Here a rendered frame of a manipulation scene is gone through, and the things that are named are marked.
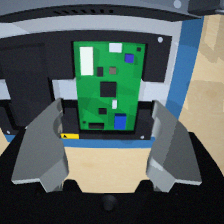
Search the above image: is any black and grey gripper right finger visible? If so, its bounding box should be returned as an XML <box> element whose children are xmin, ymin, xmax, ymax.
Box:
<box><xmin>146</xmin><ymin>100</ymin><xmax>224</xmax><ymax>224</ymax></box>

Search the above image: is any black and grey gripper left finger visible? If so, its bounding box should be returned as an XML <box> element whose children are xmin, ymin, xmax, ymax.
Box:
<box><xmin>0</xmin><ymin>98</ymin><xmax>69</xmax><ymax>224</ymax></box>

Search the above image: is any green circuit board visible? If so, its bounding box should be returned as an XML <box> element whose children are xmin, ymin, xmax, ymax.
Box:
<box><xmin>74</xmin><ymin>41</ymin><xmax>145</xmax><ymax>130</ymax></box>

